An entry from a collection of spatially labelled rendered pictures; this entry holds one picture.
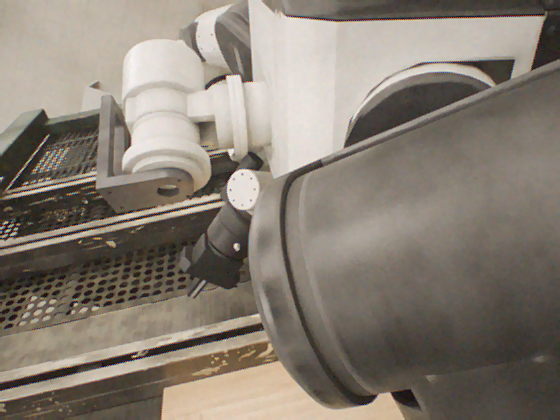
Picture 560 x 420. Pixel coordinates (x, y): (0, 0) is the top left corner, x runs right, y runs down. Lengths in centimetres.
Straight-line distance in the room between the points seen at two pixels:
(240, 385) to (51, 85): 537
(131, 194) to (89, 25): 544
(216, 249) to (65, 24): 515
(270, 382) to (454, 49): 58
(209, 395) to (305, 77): 57
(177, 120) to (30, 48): 558
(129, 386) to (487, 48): 67
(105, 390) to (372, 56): 66
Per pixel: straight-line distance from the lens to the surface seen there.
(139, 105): 35
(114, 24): 571
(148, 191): 32
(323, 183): 15
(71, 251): 113
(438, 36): 23
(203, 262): 79
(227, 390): 72
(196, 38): 75
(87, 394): 78
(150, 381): 75
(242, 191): 70
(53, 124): 213
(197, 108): 34
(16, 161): 185
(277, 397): 70
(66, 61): 581
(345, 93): 23
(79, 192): 140
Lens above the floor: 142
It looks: 19 degrees down
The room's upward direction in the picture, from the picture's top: 76 degrees counter-clockwise
